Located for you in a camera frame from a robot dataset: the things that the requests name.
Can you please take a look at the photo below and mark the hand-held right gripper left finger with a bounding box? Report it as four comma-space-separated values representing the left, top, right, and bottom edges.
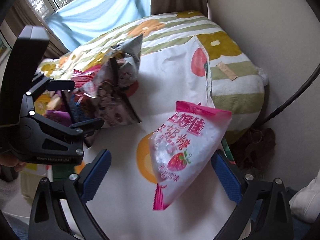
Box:
29, 149, 112, 240

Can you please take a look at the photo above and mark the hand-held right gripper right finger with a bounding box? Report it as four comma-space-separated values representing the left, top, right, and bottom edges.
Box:
211, 150, 293, 240

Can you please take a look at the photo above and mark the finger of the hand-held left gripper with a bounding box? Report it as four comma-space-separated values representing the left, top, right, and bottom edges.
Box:
27, 76, 76, 98
31, 117, 105, 134

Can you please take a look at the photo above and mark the pile of assorted snack packets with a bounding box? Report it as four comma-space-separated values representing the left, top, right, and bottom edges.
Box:
37, 55, 103, 120

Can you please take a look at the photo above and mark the green yellow cardboard box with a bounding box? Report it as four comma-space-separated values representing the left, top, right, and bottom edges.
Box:
20, 162, 83, 198

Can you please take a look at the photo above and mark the pink strawberry candy bag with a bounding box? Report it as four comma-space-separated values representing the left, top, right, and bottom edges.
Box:
149, 101, 232, 211

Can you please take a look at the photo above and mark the silver cartoon snack packet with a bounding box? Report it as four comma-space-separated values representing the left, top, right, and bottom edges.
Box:
69, 34, 143, 130

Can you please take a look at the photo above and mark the person's left hand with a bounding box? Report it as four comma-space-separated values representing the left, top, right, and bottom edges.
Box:
0, 154, 27, 172

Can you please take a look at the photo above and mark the dark brown clutter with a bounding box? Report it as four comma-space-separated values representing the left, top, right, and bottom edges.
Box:
230, 127, 277, 178

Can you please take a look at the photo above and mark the light blue cloth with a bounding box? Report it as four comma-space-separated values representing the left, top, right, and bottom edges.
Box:
46, 0, 152, 52

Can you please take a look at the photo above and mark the floral striped blanket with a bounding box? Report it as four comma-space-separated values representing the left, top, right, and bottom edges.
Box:
37, 10, 265, 132

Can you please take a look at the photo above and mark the white cloth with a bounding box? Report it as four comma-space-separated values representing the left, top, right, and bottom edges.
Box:
289, 177, 320, 224

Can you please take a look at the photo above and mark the white fruit print sheet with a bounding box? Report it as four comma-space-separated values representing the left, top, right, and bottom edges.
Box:
82, 36, 240, 240

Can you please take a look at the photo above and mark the beige paper strip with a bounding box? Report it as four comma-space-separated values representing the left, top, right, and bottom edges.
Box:
216, 62, 238, 81

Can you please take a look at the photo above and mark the black cable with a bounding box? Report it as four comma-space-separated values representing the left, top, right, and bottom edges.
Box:
264, 69, 320, 122

